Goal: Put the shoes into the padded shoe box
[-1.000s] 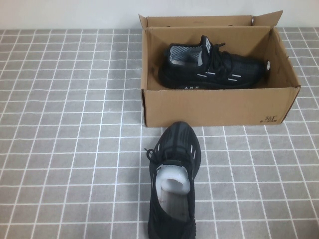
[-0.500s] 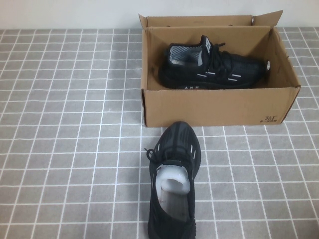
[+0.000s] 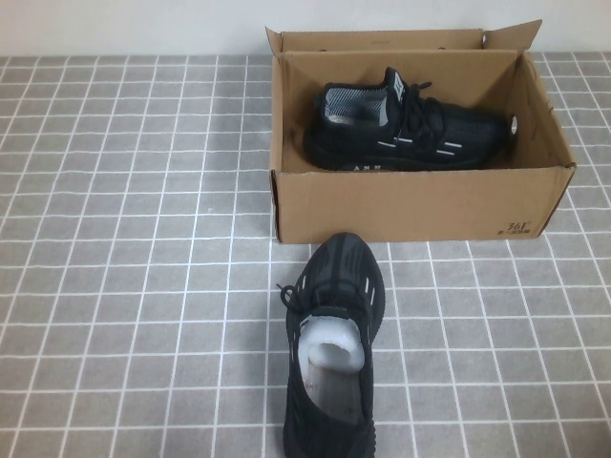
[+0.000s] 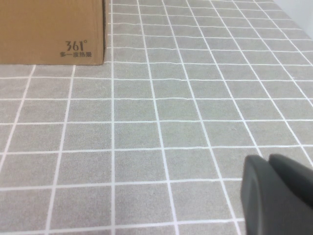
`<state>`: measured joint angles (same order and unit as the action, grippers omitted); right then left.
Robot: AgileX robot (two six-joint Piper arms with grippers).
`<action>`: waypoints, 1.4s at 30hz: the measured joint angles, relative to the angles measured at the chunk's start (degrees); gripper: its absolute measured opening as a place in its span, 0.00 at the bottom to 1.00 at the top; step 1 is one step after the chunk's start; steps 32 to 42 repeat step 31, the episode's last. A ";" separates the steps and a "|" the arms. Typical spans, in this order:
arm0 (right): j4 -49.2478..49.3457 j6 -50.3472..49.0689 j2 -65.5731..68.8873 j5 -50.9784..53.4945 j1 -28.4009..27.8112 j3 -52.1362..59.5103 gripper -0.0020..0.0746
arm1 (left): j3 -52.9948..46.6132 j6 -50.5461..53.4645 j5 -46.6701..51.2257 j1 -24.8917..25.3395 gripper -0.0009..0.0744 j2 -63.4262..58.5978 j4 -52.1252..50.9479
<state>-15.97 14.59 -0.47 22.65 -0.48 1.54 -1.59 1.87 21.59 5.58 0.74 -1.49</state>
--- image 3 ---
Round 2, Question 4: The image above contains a white foam shoe stuffing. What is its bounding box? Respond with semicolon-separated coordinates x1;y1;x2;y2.
298;312;367;376

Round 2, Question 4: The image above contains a black sneaker with bow laces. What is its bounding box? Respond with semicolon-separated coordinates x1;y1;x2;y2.
278;232;387;458

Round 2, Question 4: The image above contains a grey grid pattern tablecloth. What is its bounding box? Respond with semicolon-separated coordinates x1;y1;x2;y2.
0;50;611;458

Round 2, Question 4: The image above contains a brown cardboard shoe box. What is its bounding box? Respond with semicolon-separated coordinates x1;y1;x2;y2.
264;18;578;244

